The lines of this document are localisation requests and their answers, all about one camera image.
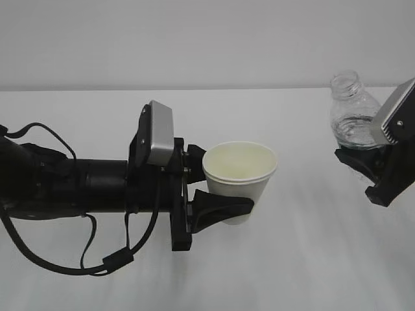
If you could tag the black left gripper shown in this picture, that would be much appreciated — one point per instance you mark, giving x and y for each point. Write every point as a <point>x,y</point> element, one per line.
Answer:
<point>155,190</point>

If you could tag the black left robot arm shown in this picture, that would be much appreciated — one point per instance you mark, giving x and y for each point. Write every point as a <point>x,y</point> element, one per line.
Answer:
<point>39,183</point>

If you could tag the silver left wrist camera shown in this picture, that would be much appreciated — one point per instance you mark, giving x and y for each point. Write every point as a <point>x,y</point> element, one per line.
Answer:
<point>161,134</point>

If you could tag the clear water bottle green label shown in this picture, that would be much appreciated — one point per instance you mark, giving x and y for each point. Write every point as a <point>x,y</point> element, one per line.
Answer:
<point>352,111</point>

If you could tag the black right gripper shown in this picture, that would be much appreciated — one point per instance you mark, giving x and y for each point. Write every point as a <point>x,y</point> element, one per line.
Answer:
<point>390,180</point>

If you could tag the white paper cup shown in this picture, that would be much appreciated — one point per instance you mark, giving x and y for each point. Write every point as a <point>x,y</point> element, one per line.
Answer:
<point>239,168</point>

